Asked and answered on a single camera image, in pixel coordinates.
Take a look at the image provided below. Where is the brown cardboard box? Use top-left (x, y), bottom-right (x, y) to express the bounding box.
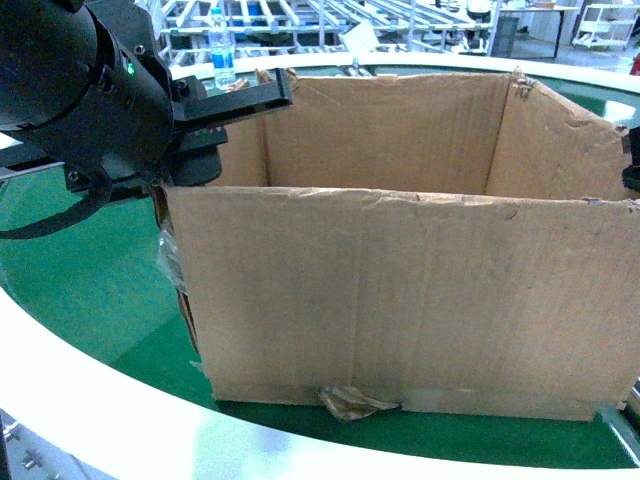
top-left (166, 73), bottom-right (639, 420)

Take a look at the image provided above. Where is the clear plastic water bottle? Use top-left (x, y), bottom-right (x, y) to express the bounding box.
top-left (208, 7), bottom-right (236, 90)

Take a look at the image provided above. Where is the white office table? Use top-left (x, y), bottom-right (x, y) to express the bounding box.
top-left (495, 1), bottom-right (581, 60)

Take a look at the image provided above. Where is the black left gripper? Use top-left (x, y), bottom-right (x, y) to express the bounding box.
top-left (112, 68), bottom-right (293, 203)

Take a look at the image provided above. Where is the metal roller rack shelf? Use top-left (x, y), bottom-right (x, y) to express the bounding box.
top-left (151, 0), bottom-right (502, 66)

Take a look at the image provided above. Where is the white wheeled cart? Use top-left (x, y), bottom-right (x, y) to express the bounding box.
top-left (571, 1), bottom-right (639, 50)

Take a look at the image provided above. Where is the green curved conveyor belt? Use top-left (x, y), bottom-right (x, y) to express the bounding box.
top-left (0, 62), bottom-right (640, 471)

